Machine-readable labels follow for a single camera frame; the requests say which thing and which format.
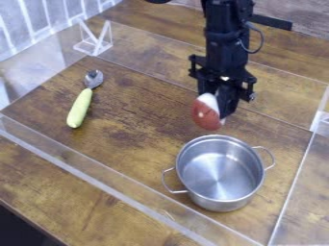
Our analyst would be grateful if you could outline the yellow-green handled spoon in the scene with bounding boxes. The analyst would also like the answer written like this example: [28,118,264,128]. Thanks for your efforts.
[67,70,105,129]

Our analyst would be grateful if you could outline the silver metal pot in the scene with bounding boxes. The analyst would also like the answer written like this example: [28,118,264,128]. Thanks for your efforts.
[162,135,276,212]

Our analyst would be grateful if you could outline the clear acrylic triangle stand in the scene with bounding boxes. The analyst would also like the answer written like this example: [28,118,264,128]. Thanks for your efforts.
[74,20,114,57]

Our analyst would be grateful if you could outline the red white plush mushroom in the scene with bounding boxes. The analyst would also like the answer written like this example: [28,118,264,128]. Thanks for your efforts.
[192,93,225,131]

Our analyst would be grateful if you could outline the clear acrylic barrier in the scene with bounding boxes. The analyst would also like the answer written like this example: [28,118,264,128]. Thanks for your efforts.
[0,113,262,246]

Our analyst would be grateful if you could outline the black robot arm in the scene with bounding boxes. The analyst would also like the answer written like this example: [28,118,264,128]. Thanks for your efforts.
[189,0,257,119]

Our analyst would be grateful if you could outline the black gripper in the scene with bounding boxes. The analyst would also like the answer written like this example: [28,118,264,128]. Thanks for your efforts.
[189,30,257,119]

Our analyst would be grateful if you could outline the black bar on table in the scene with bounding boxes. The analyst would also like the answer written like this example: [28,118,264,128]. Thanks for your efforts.
[250,14,293,31]

